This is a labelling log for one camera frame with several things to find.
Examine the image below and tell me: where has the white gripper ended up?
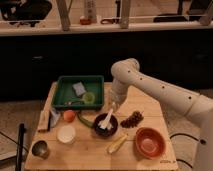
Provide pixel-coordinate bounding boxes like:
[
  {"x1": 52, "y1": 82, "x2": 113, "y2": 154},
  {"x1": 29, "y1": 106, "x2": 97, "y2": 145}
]
[{"x1": 109, "y1": 89, "x2": 127, "y2": 112}]

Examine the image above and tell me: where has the white brush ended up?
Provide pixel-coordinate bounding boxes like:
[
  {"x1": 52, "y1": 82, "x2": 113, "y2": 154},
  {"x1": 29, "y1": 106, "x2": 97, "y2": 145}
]
[{"x1": 98, "y1": 109, "x2": 113, "y2": 129}]

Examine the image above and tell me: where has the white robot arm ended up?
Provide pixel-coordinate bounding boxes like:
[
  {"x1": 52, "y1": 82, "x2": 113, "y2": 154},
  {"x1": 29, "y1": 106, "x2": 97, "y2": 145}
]
[{"x1": 110, "y1": 58, "x2": 213, "y2": 171}]

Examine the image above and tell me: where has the dark purple bowl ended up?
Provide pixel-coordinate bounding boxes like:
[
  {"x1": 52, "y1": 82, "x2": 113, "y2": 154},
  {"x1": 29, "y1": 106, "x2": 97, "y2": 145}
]
[{"x1": 93, "y1": 113, "x2": 118, "y2": 137}]

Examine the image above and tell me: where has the red bowl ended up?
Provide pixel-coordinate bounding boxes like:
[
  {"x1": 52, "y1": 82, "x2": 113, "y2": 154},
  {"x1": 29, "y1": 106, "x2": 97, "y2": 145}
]
[{"x1": 135, "y1": 127, "x2": 166, "y2": 159}]

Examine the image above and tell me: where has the dark grape bunch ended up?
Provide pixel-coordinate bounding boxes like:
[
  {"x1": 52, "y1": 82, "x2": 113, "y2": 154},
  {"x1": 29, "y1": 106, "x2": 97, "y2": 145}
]
[{"x1": 120, "y1": 111, "x2": 144, "y2": 128}]

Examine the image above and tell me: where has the blue grey sponge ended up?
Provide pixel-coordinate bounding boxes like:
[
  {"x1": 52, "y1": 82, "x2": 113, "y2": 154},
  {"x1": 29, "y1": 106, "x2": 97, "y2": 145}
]
[{"x1": 72, "y1": 82, "x2": 86, "y2": 97}]

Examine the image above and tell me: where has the green plastic tray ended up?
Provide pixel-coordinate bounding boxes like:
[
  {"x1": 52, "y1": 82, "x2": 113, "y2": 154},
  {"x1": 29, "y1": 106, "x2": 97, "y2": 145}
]
[{"x1": 52, "y1": 75, "x2": 104, "y2": 110}]

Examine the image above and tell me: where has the orange ball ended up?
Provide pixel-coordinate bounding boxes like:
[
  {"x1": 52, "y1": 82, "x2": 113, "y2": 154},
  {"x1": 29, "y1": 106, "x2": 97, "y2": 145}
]
[{"x1": 63, "y1": 110, "x2": 76, "y2": 122}]

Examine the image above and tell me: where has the white round cup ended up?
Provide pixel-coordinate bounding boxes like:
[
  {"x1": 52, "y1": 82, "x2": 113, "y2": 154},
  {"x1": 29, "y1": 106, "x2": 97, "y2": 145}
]
[{"x1": 57, "y1": 125, "x2": 76, "y2": 144}]

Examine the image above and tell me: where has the silver blue packet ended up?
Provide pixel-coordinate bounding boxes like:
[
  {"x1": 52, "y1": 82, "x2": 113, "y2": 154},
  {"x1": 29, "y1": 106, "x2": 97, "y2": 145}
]
[{"x1": 50, "y1": 108, "x2": 61, "y2": 128}]

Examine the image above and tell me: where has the red object on shelf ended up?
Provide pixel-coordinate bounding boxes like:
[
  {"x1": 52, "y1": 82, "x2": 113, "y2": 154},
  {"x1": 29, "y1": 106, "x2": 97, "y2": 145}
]
[{"x1": 79, "y1": 16, "x2": 92, "y2": 25}]

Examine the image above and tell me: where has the wooden block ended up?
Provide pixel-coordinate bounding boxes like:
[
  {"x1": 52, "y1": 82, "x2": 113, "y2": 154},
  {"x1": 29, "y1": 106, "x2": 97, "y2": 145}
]
[{"x1": 37, "y1": 110, "x2": 50, "y2": 132}]

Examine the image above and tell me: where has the metal cup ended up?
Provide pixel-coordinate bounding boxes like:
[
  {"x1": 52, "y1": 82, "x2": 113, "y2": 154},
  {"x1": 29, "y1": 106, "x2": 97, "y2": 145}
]
[{"x1": 32, "y1": 140, "x2": 50, "y2": 159}]

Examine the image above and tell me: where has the black pole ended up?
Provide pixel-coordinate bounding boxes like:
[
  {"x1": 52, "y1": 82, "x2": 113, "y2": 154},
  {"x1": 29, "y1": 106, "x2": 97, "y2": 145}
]
[{"x1": 15, "y1": 123, "x2": 25, "y2": 171}]

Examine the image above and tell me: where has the black cable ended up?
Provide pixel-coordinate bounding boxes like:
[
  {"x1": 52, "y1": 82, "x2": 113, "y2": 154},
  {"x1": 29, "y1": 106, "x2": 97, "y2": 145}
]
[{"x1": 169, "y1": 132, "x2": 200, "y2": 169}]

